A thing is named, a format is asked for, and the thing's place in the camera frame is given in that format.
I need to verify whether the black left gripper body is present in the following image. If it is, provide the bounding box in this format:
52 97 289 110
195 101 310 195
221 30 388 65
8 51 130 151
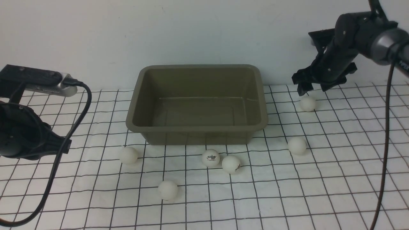
0 81 72 160

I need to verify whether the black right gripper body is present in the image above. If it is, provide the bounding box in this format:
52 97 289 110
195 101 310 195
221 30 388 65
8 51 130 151
315 13 363 83

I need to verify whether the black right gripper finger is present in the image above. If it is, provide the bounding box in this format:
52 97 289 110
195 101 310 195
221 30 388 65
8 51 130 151
321 62 357 92
291 64 326 96

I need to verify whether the white ball black print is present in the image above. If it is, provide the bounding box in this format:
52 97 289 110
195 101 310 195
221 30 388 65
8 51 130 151
222 155 241 174

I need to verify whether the white ball red logo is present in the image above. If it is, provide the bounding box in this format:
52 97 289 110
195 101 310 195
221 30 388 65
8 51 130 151
201 149 221 167

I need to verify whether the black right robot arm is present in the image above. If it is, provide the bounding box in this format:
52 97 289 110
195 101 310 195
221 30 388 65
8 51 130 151
292 0 409 96

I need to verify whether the white grid tablecloth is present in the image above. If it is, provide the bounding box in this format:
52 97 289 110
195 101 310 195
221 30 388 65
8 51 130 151
0 82 409 230

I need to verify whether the olive plastic bin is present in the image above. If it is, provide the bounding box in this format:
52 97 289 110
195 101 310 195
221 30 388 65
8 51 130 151
126 64 268 145

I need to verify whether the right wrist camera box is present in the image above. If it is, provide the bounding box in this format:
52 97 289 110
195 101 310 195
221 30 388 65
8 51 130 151
308 28 335 53

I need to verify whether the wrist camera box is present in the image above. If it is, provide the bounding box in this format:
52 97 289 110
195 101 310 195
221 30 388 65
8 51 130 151
0 65 78 97
308 28 335 53

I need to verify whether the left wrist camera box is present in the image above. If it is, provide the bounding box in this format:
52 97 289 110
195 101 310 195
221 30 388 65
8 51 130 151
0 65 78 97

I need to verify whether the black right camera cable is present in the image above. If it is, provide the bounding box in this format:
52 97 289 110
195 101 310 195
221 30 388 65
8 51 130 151
369 61 395 230

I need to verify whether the black camera cable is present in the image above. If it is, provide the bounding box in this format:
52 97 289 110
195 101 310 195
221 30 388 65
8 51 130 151
0 79 92 228
369 61 395 230

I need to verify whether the black left camera cable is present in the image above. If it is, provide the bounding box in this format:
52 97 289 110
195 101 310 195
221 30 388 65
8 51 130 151
0 79 92 228

